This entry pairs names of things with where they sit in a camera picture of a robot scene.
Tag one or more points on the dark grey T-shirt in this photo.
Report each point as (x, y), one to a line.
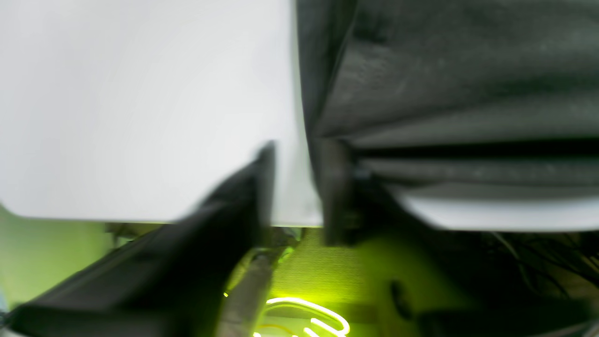
(468, 114)

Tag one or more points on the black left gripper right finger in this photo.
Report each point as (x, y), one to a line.
(461, 260)

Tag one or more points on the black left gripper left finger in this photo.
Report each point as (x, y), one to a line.
(169, 282)

